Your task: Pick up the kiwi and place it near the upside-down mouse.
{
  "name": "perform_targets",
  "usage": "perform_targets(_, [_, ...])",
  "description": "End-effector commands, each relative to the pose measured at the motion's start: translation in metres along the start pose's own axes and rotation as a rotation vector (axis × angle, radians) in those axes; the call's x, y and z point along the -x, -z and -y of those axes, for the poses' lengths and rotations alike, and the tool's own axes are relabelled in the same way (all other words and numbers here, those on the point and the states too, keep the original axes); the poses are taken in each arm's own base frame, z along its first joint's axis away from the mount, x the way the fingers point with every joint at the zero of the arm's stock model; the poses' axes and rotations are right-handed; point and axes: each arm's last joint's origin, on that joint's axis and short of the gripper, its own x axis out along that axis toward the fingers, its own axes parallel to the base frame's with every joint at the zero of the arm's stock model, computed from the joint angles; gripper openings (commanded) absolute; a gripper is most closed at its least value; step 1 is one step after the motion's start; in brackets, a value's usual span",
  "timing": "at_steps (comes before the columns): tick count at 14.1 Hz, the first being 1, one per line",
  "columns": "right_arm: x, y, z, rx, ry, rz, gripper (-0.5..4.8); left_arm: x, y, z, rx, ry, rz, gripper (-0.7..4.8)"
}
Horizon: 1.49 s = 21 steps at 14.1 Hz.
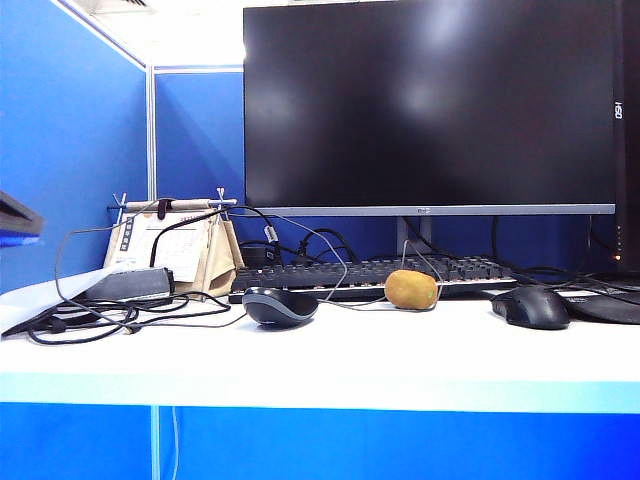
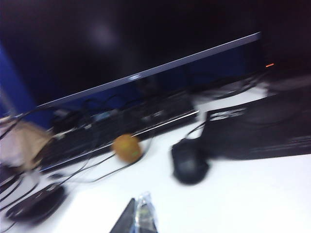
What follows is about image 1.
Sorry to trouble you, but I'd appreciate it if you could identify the black grey upside-down mouse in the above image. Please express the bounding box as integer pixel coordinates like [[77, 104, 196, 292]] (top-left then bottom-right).
[[242, 286, 320, 330]]

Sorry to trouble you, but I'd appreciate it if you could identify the black cable with ferrite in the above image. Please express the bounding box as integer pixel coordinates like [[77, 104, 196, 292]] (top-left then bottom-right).
[[149, 205, 284, 270]]

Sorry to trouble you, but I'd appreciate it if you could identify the black cable loop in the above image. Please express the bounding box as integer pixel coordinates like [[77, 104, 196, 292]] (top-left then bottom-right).
[[27, 288, 247, 347]]

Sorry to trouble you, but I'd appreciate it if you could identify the white paper sheet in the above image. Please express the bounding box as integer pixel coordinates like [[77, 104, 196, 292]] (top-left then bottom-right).
[[0, 263, 134, 337]]

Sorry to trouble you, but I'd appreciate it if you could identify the silver partition post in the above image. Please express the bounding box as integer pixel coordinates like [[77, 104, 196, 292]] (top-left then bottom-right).
[[145, 64, 158, 201]]

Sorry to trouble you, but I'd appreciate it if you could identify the black shelf edge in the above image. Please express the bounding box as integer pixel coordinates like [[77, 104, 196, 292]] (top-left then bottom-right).
[[0, 190, 46, 238]]

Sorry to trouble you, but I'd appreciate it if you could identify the black mechanical keyboard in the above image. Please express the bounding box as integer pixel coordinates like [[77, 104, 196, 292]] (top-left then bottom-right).
[[228, 255, 519, 304]]

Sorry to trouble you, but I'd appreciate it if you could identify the dark grey power adapter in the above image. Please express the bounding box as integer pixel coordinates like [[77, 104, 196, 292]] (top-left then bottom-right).
[[73, 266, 176, 303]]

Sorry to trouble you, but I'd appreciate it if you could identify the brown kiwi fruit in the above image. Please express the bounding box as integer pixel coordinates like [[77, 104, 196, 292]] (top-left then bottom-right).
[[383, 269, 440, 311]]

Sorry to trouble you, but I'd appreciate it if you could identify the beige hanging desk calendar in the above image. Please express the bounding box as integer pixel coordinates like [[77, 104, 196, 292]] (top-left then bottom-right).
[[102, 187, 246, 299]]

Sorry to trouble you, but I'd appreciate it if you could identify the grey monitor stand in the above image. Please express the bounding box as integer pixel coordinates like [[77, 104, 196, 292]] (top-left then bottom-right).
[[396, 215, 433, 260]]

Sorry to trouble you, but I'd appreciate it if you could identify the black computer mouse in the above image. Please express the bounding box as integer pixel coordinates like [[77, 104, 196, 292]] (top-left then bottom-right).
[[490, 285, 572, 331]]

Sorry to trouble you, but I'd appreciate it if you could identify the thin grey mouse cable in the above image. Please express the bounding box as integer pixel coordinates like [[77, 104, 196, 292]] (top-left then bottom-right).
[[268, 213, 445, 313]]

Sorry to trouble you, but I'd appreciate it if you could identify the large black computer monitor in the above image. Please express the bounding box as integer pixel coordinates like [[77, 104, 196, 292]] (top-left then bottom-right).
[[242, 0, 617, 217]]

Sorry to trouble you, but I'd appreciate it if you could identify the black monitor with HSO logo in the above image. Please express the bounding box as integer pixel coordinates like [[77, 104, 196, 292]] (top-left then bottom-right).
[[611, 0, 640, 274]]

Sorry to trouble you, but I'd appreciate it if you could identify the black cable bundle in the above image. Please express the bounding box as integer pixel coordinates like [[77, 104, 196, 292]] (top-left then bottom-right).
[[238, 227, 359, 266]]

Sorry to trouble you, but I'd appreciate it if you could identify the black mouse pad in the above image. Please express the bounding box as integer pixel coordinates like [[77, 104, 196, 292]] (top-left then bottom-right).
[[555, 271, 640, 325]]

